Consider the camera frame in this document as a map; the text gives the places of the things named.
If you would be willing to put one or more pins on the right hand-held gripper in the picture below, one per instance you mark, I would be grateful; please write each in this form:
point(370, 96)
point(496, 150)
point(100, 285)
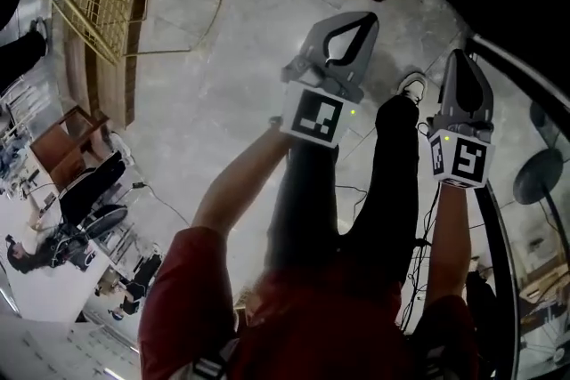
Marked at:
point(465, 158)

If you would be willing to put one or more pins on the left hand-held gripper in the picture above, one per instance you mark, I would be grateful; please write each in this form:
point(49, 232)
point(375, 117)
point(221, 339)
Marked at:
point(316, 115)

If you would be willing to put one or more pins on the person's left forearm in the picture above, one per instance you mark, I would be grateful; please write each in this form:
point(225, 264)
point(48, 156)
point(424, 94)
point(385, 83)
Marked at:
point(240, 182)

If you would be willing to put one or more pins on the person's right forearm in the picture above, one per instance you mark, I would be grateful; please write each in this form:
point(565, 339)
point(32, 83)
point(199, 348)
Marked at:
point(447, 244)

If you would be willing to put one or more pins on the person's white shoe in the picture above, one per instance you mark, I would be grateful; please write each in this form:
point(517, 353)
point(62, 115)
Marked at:
point(413, 86)

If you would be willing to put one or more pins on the person's black trousers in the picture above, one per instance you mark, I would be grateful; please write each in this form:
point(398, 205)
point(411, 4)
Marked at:
point(392, 191)

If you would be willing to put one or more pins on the wooden planks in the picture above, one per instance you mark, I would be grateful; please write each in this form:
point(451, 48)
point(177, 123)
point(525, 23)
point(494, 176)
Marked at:
point(111, 89)

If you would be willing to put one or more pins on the person's red shirt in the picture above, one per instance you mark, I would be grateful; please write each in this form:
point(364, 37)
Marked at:
point(320, 316)

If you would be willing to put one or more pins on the black pedestal fan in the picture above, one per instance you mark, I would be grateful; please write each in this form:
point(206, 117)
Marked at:
point(536, 175)

